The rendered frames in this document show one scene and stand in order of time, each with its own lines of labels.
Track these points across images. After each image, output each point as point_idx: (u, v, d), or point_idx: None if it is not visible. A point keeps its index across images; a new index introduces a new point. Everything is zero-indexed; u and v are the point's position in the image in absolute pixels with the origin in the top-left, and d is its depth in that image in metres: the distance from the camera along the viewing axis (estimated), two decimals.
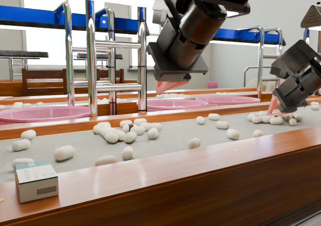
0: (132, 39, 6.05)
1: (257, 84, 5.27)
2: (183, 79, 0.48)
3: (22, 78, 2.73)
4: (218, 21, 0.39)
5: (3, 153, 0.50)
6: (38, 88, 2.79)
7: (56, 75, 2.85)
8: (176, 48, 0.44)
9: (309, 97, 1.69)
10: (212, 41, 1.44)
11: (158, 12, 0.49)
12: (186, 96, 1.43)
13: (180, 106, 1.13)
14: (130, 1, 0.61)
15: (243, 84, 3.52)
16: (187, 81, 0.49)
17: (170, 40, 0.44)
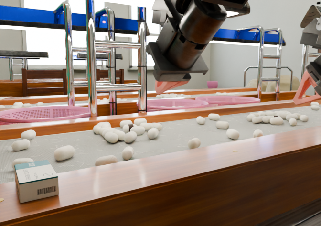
0: (132, 39, 6.05)
1: (257, 84, 5.27)
2: (183, 79, 0.48)
3: (22, 78, 2.73)
4: (218, 21, 0.39)
5: (3, 153, 0.50)
6: (38, 88, 2.79)
7: (56, 75, 2.85)
8: (176, 48, 0.44)
9: None
10: (212, 41, 1.44)
11: (158, 12, 0.49)
12: (186, 96, 1.43)
13: (180, 106, 1.13)
14: (130, 1, 0.61)
15: (243, 84, 3.52)
16: (187, 81, 0.49)
17: (170, 40, 0.44)
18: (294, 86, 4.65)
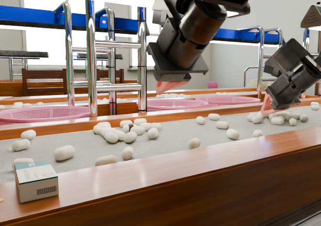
0: (132, 39, 6.05)
1: (257, 84, 5.27)
2: (183, 79, 0.48)
3: (22, 78, 2.73)
4: (218, 21, 0.39)
5: (3, 153, 0.50)
6: (38, 88, 2.79)
7: (56, 75, 2.85)
8: (176, 48, 0.44)
9: (309, 97, 1.69)
10: (212, 41, 1.44)
11: (158, 12, 0.49)
12: (186, 96, 1.43)
13: (180, 106, 1.13)
14: (130, 1, 0.61)
15: (243, 84, 3.52)
16: (187, 81, 0.49)
17: (170, 40, 0.44)
18: None
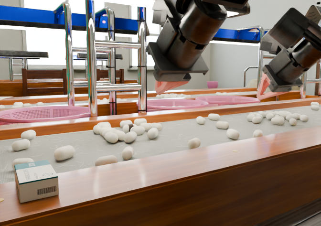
0: (132, 39, 6.05)
1: (257, 84, 5.27)
2: (183, 79, 0.48)
3: (22, 78, 2.73)
4: (218, 21, 0.39)
5: (3, 153, 0.50)
6: (38, 88, 2.79)
7: (56, 75, 2.85)
8: (176, 48, 0.44)
9: (309, 97, 1.69)
10: (212, 41, 1.44)
11: (158, 12, 0.49)
12: (186, 96, 1.43)
13: (180, 106, 1.13)
14: (130, 1, 0.61)
15: (243, 84, 3.52)
16: (187, 81, 0.49)
17: (170, 40, 0.44)
18: (294, 86, 4.65)
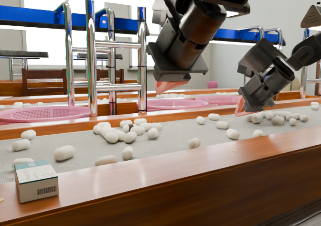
0: (132, 39, 6.05)
1: None
2: (183, 79, 0.48)
3: (22, 78, 2.73)
4: (218, 21, 0.39)
5: (3, 153, 0.50)
6: (38, 88, 2.79)
7: (56, 75, 2.85)
8: (176, 48, 0.44)
9: (309, 97, 1.69)
10: (212, 41, 1.44)
11: (157, 12, 0.49)
12: (186, 96, 1.43)
13: (180, 106, 1.13)
14: (130, 1, 0.61)
15: (243, 84, 3.52)
16: (187, 81, 0.49)
17: (170, 40, 0.44)
18: (294, 86, 4.65)
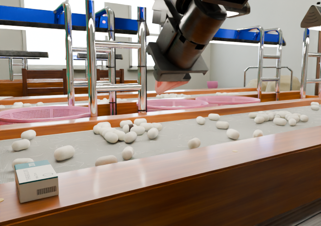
0: (132, 39, 6.05)
1: (257, 84, 5.27)
2: (183, 79, 0.48)
3: (22, 78, 2.73)
4: (218, 21, 0.39)
5: (3, 153, 0.50)
6: (38, 88, 2.79)
7: (56, 75, 2.85)
8: (176, 48, 0.44)
9: (309, 97, 1.69)
10: (212, 41, 1.44)
11: (158, 12, 0.49)
12: (186, 96, 1.43)
13: (180, 106, 1.13)
14: (130, 1, 0.61)
15: (243, 84, 3.52)
16: (187, 81, 0.49)
17: (170, 40, 0.44)
18: (294, 86, 4.65)
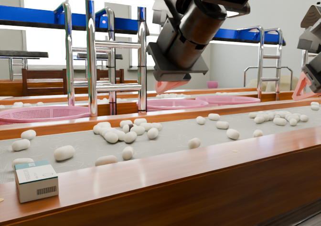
0: (132, 39, 6.05)
1: (257, 84, 5.27)
2: (183, 79, 0.48)
3: (22, 78, 2.73)
4: (218, 21, 0.39)
5: (3, 153, 0.50)
6: (38, 88, 2.79)
7: (56, 75, 2.85)
8: (176, 48, 0.44)
9: (309, 97, 1.69)
10: (212, 41, 1.44)
11: (158, 12, 0.49)
12: (186, 96, 1.43)
13: (180, 106, 1.13)
14: (130, 1, 0.61)
15: (243, 84, 3.52)
16: (187, 81, 0.49)
17: (170, 40, 0.44)
18: (294, 86, 4.65)
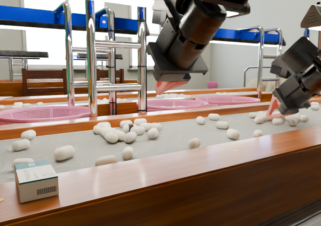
0: (132, 39, 6.05)
1: (257, 84, 5.27)
2: (182, 79, 0.48)
3: (22, 78, 2.73)
4: (218, 21, 0.39)
5: (3, 153, 0.50)
6: (38, 88, 2.79)
7: (56, 75, 2.85)
8: (176, 48, 0.44)
9: None
10: (212, 41, 1.44)
11: (157, 12, 0.49)
12: (186, 96, 1.43)
13: (180, 106, 1.13)
14: (130, 1, 0.61)
15: (243, 84, 3.52)
16: (187, 81, 0.49)
17: (170, 40, 0.44)
18: None
